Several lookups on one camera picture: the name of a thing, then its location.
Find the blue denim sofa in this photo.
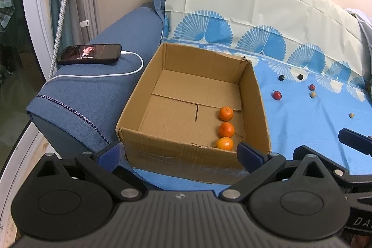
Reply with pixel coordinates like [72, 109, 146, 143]
[26, 0, 169, 187]

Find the white charging cable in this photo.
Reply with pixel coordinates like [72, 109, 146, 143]
[48, 51, 144, 83]

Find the small orange mandarin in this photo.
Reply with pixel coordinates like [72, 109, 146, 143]
[219, 106, 234, 121]
[216, 137, 234, 150]
[219, 122, 235, 138]

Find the grey cloth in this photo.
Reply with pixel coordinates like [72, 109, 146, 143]
[346, 7, 372, 68]

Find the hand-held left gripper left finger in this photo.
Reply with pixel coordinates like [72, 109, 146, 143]
[31, 141, 143, 202]

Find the brown cardboard box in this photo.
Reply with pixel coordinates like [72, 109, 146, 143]
[116, 43, 272, 185]

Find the black smartphone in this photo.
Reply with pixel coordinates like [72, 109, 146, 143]
[56, 44, 122, 65]

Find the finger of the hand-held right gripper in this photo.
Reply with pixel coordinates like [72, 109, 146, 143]
[293, 145, 372, 193]
[339, 128, 372, 155]

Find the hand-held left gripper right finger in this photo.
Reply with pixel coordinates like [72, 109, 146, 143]
[219, 141, 331, 202]

